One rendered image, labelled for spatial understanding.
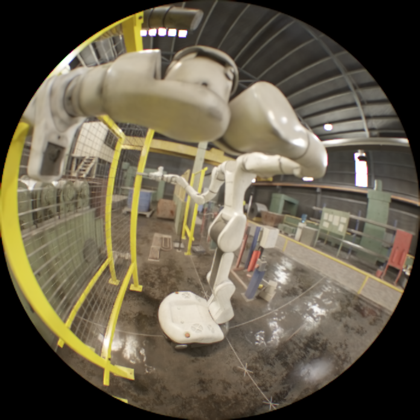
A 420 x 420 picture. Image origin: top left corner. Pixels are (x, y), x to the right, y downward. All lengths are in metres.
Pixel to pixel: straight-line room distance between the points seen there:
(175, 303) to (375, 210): 9.15
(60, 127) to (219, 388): 1.47
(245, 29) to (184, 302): 11.03
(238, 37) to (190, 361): 11.58
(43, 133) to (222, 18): 9.90
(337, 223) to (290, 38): 10.46
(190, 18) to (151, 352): 2.02
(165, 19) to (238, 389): 2.15
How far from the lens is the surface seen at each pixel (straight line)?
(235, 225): 0.70
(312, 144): 0.22
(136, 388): 1.37
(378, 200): 9.10
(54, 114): 0.17
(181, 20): 0.71
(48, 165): 0.16
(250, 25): 10.10
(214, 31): 10.24
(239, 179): 0.72
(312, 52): 10.72
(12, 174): 0.34
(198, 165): 3.81
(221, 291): 0.94
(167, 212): 5.28
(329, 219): 6.76
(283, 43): 10.48
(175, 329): 1.10
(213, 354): 1.44
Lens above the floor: 1.34
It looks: 7 degrees down
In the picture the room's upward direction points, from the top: 11 degrees clockwise
